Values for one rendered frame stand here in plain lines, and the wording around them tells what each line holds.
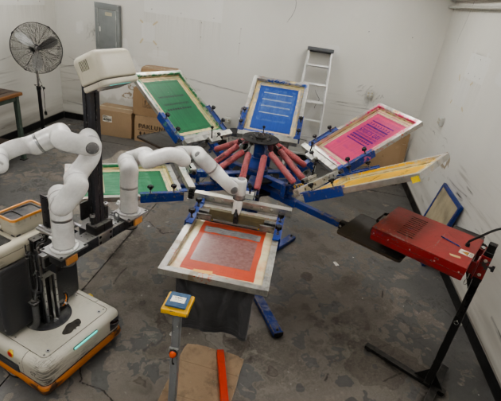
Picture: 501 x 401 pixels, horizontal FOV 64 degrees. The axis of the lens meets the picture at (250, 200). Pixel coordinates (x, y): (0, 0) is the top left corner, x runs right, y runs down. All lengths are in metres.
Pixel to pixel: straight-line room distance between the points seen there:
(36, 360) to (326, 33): 5.33
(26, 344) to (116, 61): 1.80
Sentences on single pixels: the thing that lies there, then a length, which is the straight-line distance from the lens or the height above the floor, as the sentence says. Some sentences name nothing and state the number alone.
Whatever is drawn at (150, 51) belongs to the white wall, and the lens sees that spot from 6.91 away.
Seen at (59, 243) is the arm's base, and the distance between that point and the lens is 2.04.
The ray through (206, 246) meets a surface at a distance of 2.41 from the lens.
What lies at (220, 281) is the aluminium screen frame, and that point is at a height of 0.99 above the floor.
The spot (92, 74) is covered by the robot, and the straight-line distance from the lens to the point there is 1.79.
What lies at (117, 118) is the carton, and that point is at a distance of 6.83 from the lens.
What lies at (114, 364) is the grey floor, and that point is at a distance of 3.05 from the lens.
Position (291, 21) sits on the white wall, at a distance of 6.37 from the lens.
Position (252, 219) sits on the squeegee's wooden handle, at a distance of 2.56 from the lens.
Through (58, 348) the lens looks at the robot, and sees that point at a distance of 2.82.
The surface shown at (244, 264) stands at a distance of 2.29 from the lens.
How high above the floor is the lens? 2.30
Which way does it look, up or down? 27 degrees down
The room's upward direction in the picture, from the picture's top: 8 degrees clockwise
